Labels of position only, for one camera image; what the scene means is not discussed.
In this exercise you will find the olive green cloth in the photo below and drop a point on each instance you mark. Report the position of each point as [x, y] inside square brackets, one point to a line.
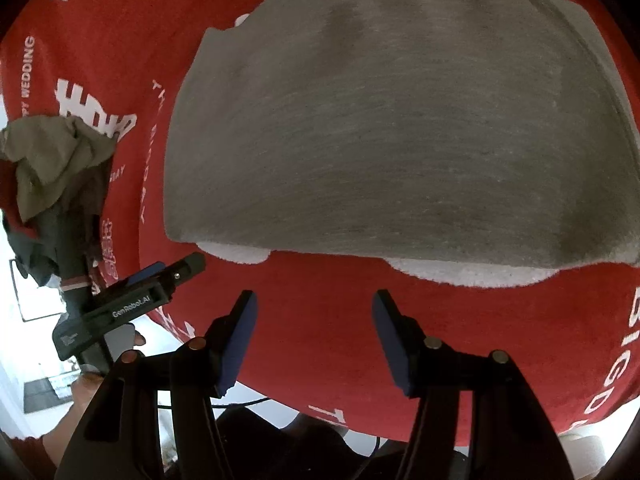
[45, 150]

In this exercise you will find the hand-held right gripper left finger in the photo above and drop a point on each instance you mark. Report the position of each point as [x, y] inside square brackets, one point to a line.
[240, 345]

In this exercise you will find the person's left hand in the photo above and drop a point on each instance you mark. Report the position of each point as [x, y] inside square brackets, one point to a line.
[85, 387]

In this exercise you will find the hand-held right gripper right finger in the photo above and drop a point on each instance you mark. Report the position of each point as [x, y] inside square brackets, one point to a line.
[390, 340]

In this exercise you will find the grey sweater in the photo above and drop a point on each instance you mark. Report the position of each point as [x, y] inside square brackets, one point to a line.
[400, 135]

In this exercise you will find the red printed blanket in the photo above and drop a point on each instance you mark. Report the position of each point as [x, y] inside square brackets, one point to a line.
[325, 320]

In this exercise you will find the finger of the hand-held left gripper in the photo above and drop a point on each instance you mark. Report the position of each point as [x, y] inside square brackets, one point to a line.
[187, 265]
[147, 271]

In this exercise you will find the person's left forearm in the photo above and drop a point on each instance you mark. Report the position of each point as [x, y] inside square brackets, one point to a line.
[62, 435]

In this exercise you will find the dark cloth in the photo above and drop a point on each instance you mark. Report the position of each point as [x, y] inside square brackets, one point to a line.
[65, 230]

